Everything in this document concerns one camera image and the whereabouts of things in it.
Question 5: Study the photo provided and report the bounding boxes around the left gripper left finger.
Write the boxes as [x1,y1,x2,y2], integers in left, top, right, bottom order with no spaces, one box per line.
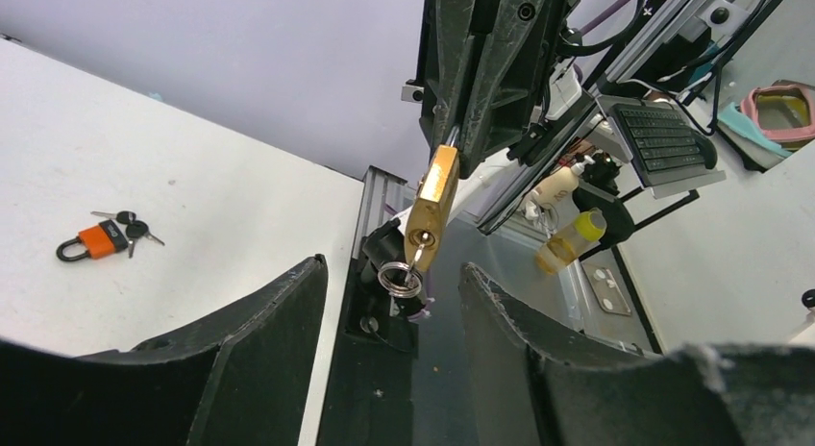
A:
[1,255,329,445]

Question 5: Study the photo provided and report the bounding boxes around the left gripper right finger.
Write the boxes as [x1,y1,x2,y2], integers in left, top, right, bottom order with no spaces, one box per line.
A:
[459,263,814,445]

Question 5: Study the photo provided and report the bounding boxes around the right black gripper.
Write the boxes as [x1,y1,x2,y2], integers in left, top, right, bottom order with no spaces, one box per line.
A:
[413,0,580,179]

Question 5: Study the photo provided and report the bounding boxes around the brass padlock key ring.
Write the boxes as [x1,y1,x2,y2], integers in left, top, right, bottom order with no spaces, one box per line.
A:
[377,242,427,301]

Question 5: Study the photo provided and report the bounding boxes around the small brass padlock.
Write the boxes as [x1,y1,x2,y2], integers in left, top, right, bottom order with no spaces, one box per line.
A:
[404,125,460,273]

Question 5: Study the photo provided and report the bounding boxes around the black keys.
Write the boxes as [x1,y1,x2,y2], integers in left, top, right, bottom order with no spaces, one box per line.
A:
[91,211,165,259]

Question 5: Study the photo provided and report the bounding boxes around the orange black padlock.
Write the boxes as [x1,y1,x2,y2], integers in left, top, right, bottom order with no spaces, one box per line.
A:
[55,220,129,262]

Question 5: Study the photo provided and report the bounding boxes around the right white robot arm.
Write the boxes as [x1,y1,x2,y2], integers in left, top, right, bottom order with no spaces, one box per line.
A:
[358,0,585,316]

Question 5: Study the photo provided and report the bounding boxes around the yellow liquid bottle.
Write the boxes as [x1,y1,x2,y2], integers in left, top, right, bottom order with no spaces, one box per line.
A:
[534,208,607,275]

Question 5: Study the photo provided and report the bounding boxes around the white pump lotion bottle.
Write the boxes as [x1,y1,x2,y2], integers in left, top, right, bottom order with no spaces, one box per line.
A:
[530,157,596,207]

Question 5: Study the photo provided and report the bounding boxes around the black computer keyboard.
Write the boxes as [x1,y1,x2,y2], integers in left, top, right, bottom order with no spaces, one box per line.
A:
[608,104,718,176]

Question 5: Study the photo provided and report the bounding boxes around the pink teal container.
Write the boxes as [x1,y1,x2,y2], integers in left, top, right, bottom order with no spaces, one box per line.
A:
[739,80,814,151]

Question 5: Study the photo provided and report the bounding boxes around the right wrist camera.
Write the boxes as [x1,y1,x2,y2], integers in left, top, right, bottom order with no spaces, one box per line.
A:
[400,79,424,104]

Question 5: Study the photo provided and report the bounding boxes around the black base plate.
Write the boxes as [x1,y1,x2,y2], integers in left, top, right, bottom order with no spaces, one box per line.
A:
[316,259,416,445]

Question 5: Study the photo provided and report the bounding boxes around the aluminium rail frame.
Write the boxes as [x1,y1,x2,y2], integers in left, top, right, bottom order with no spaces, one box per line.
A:
[352,165,410,260]

